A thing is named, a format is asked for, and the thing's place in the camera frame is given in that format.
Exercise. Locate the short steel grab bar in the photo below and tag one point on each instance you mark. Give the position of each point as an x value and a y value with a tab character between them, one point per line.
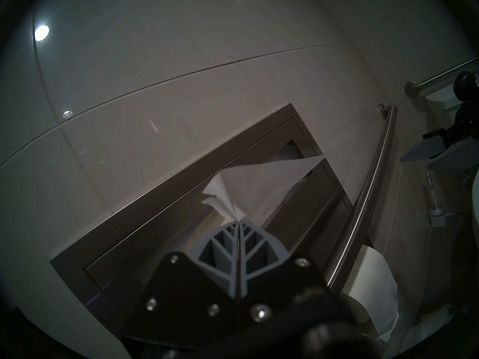
441	76

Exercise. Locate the long steel grab bar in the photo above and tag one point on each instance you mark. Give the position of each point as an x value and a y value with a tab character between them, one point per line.
374	182

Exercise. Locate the white toilet tank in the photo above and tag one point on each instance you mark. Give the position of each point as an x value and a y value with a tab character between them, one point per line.
441	100

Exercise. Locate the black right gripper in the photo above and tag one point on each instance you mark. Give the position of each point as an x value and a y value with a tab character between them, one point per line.
466	111

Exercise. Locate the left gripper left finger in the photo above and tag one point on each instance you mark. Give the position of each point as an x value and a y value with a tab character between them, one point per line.
187	294

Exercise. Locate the white paper toilet seat cover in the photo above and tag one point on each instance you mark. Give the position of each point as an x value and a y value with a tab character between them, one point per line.
262	182

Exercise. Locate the white toilet paper roll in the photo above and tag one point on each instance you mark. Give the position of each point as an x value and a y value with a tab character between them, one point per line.
374	287

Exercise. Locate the white toilet brush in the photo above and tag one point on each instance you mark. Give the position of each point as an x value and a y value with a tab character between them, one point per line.
436	212

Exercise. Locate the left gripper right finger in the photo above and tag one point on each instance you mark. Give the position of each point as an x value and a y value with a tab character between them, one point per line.
277	287

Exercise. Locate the stainless steel dispenser cabinet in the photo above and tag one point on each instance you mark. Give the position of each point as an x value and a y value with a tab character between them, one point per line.
149	220

